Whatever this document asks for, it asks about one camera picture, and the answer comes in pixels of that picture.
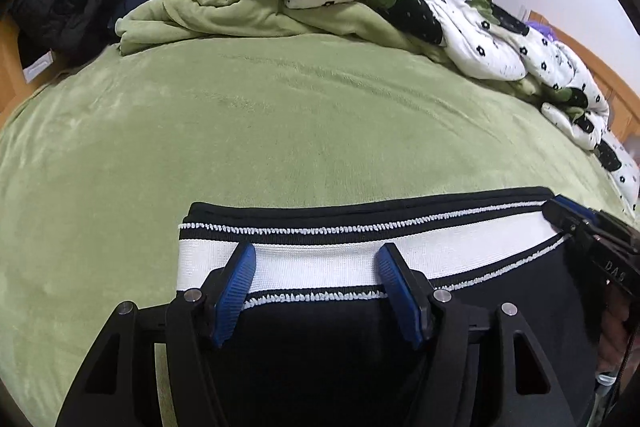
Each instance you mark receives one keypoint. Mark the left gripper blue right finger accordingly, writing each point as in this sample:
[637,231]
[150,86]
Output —
[476,367]

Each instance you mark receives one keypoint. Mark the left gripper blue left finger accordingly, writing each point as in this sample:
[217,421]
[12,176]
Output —
[116,384]

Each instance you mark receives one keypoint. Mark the black pants with white stripe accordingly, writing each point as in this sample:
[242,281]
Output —
[317,342]

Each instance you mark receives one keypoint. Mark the person's right hand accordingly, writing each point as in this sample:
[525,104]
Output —
[614,337]

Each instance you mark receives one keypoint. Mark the purple item at headboard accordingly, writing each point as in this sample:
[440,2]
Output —
[543,28]

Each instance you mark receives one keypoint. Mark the green fleece bed blanket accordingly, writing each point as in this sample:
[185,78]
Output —
[97,169]

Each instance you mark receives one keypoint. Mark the black jacket on footboard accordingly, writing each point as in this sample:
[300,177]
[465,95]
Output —
[78,30]

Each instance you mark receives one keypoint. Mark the white floral quilt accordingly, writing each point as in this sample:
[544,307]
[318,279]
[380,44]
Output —
[487,43]

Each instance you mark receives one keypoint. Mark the wooden bed frame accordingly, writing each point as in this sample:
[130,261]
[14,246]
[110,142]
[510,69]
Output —
[16,89]

